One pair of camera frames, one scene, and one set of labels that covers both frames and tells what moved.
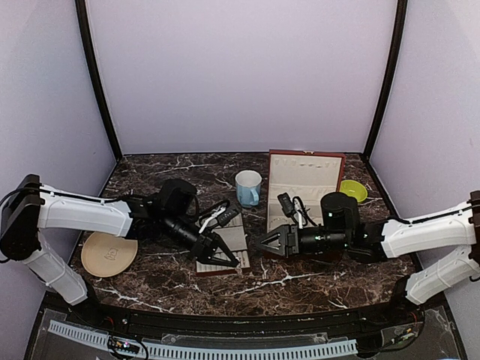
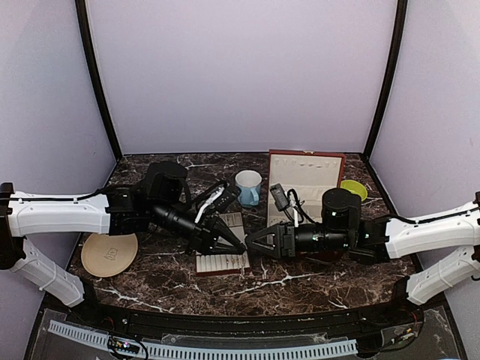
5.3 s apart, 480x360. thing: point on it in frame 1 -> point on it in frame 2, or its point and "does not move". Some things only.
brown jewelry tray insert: x=233 y=233 does not move
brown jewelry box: x=307 y=176 does not move
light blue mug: x=248 y=187 does not move
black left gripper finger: x=220 y=254 -> x=222 y=230
